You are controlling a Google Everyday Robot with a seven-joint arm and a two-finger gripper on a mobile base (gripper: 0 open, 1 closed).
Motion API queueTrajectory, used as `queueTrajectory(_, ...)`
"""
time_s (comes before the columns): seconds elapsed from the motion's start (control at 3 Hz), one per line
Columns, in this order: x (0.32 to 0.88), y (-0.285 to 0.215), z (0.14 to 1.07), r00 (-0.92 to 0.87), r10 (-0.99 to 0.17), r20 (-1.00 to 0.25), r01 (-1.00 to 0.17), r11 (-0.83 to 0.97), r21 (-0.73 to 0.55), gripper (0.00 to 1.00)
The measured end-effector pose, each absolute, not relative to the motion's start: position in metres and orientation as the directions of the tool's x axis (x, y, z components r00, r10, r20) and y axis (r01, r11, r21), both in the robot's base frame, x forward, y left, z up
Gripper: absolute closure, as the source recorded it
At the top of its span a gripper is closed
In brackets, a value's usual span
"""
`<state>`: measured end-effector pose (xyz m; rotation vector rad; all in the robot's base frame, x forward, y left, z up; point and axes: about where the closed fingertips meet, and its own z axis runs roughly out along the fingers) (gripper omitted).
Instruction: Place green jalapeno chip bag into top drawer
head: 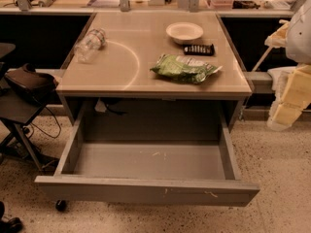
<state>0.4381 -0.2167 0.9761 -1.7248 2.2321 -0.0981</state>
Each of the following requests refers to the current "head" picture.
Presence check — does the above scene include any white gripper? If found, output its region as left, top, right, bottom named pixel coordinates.
left=264, top=20, right=311, bottom=131

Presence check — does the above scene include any green jalapeno chip bag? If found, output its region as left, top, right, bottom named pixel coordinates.
left=151, top=54, right=222, bottom=84

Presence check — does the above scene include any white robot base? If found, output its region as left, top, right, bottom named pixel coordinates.
left=267, top=66, right=294, bottom=91

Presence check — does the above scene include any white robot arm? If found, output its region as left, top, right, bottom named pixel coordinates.
left=264, top=0, right=311, bottom=131

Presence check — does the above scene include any grey open top drawer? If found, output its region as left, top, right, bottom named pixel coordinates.
left=35, top=100, right=259, bottom=206

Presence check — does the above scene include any black remote control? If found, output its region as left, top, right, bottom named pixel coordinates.
left=183, top=45, right=215, bottom=56

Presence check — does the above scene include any white bowl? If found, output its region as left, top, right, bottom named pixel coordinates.
left=166, top=22, right=203, bottom=45

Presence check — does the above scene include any grey desk cabinet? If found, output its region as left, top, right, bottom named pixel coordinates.
left=55, top=11, right=254, bottom=133

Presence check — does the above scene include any clear plastic water bottle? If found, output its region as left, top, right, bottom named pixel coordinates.
left=74, top=28, right=106, bottom=63

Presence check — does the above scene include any black caster wheel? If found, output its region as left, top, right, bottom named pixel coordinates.
left=55, top=200, right=67, bottom=212

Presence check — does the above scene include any black folding stand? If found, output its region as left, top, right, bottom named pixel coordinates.
left=0, top=42, right=60, bottom=172

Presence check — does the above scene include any black office chair base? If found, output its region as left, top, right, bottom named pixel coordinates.
left=0, top=201, right=22, bottom=233

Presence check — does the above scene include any white stick with handle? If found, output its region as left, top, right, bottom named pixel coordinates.
left=251, top=47, right=273, bottom=72

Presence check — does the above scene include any black cable on floor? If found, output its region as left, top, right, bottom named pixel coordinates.
left=22, top=105, right=62, bottom=140

